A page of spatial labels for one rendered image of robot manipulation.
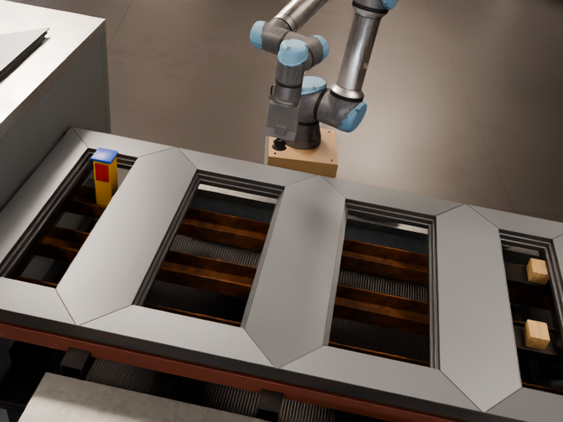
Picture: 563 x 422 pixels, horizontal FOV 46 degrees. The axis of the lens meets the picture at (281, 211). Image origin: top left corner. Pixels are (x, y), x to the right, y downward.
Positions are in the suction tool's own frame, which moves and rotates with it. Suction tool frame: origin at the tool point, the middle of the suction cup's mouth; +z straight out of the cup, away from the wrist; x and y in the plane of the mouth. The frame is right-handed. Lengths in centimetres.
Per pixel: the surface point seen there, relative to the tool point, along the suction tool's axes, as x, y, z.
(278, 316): -55, 10, 11
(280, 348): -64, 12, 12
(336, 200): -6.6, 19.2, 10.0
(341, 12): 359, 4, 85
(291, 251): -32.0, 9.7, 10.7
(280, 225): -22.5, 5.3, 10.5
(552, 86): 292, 162, 86
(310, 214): -15.4, 12.7, 10.3
